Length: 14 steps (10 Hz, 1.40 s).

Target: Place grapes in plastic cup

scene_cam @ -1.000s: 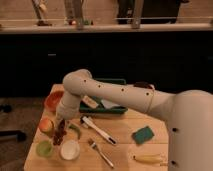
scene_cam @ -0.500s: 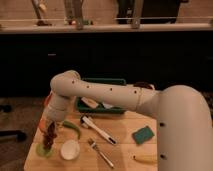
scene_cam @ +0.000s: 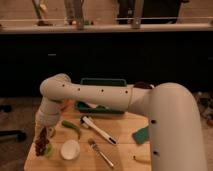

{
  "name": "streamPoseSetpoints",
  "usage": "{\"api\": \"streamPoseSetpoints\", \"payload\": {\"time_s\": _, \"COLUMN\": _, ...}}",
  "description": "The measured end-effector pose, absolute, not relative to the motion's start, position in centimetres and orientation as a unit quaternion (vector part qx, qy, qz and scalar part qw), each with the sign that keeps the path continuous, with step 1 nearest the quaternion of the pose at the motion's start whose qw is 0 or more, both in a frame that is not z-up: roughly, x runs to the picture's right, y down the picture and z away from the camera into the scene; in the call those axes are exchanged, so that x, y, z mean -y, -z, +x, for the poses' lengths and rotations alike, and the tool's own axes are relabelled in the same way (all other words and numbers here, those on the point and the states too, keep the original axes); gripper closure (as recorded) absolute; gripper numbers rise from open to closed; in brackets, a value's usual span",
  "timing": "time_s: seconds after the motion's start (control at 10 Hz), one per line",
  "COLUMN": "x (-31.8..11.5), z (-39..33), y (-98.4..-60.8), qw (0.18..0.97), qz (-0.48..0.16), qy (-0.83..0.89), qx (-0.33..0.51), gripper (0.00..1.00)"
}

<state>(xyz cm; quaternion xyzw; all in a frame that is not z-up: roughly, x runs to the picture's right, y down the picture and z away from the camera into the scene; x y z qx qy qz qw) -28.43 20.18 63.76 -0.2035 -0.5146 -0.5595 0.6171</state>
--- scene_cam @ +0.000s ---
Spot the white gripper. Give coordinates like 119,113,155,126
36,99,61,127

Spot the dark red grape bunch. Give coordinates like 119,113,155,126
35,128,49,156

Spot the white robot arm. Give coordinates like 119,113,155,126
36,74,208,171

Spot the orange and yellow cup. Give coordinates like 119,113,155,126
47,127,55,138

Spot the green plastic cup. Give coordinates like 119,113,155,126
43,144,54,158

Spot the green pepper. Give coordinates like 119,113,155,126
61,120,81,139

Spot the orange bowl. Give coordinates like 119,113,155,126
61,99,71,111

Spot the green plastic tray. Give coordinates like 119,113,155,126
74,78,127,114

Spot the silver fork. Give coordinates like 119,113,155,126
88,139,114,169

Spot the dark red bowl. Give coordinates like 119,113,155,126
133,82,153,89

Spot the teal sponge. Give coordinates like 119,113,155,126
132,127,149,144

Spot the yellow banana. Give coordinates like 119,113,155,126
133,155,151,164

